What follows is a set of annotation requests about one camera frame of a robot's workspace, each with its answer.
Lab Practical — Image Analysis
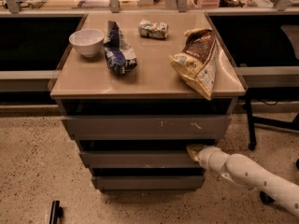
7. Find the grey drawer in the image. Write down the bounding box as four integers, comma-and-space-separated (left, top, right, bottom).
92, 175, 205, 190
79, 150, 198, 168
62, 115, 232, 140

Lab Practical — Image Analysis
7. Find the blue chip bag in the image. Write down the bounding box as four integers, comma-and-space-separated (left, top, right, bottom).
104, 21, 137, 76

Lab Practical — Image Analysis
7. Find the grey drawer cabinet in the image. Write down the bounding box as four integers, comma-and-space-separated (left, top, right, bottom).
47, 10, 249, 194

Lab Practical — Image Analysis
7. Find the grey bottom drawer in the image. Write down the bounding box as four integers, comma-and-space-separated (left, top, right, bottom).
92, 175, 205, 190

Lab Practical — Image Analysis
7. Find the black table leg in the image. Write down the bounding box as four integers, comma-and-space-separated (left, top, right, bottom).
245, 95, 256, 151

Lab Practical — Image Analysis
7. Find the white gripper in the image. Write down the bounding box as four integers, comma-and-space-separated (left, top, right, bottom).
187, 144, 229, 173

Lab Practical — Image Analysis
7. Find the grey top drawer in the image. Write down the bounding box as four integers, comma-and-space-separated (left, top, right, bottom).
62, 115, 232, 140

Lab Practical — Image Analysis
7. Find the brown yellow chip bag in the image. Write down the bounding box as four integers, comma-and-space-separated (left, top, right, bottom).
168, 28, 218, 100

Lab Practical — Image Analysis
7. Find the black chair base leg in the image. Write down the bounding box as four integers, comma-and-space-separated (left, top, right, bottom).
260, 191, 275, 204

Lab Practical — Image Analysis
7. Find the white bowl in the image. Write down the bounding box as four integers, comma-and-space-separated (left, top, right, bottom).
69, 29, 105, 57

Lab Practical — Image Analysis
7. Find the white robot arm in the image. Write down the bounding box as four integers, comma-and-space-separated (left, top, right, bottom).
187, 144, 299, 217

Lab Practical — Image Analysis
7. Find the black object on floor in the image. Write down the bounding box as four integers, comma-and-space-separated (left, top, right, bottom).
49, 201, 64, 224

